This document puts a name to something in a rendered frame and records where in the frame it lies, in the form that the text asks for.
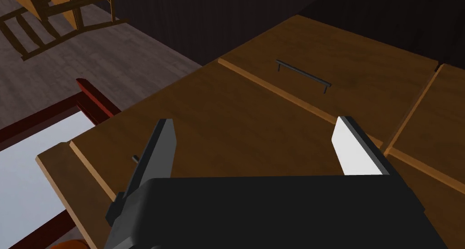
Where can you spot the brown wooden cabinet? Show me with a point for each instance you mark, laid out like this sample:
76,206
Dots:
72,198

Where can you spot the red framed bed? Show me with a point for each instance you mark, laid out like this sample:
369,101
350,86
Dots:
29,176

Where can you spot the brown wooden chair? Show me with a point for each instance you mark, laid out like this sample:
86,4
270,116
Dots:
61,1

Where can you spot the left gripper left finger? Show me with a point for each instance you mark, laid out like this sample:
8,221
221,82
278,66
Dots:
160,158

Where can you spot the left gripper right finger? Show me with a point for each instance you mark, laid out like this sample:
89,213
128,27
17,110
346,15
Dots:
358,158

